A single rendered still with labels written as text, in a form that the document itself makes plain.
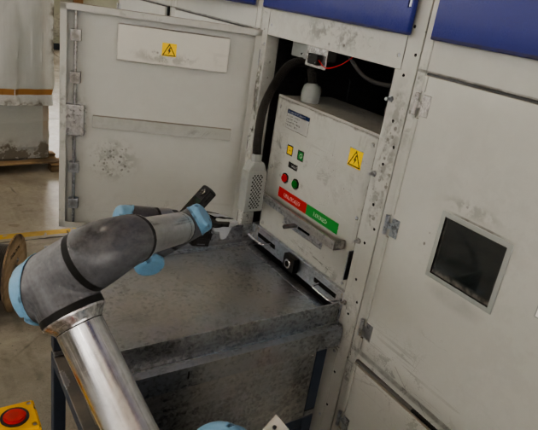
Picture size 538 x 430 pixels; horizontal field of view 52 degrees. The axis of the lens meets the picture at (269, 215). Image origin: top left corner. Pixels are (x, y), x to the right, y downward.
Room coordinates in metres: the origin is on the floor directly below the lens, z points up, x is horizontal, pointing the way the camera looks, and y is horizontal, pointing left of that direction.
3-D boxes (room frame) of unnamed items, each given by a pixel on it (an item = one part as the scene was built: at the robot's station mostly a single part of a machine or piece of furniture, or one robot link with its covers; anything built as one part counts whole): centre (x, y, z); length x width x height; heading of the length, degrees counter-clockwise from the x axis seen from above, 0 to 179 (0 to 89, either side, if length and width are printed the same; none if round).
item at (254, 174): (1.76, 0.07, 1.09); 0.08 x 0.05 x 0.17; 126
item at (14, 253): (2.41, 1.32, 0.20); 0.40 x 0.22 x 0.40; 10
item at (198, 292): (1.41, 0.20, 0.82); 0.68 x 0.62 x 0.06; 126
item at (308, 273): (1.64, -0.12, 0.89); 0.54 x 0.05 x 0.06; 36
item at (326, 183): (1.63, -0.11, 1.15); 0.48 x 0.01 x 0.48; 36
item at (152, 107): (1.83, 0.42, 1.21); 0.63 x 0.07 x 0.74; 103
